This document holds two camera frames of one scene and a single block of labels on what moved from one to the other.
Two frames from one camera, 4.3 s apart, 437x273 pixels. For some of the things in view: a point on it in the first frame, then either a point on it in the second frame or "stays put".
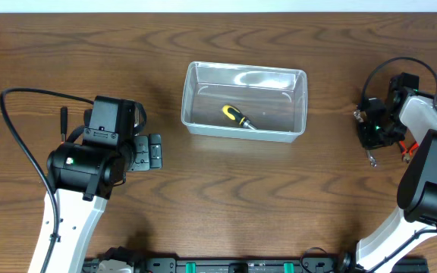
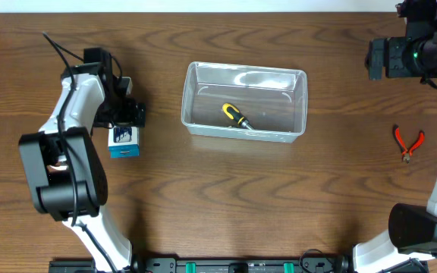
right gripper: (366, 141) → (397, 66)
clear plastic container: (274, 99) stays put
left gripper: (141, 161) → (127, 117)
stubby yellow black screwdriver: (235, 114) stays put
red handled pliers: (407, 154) stays put
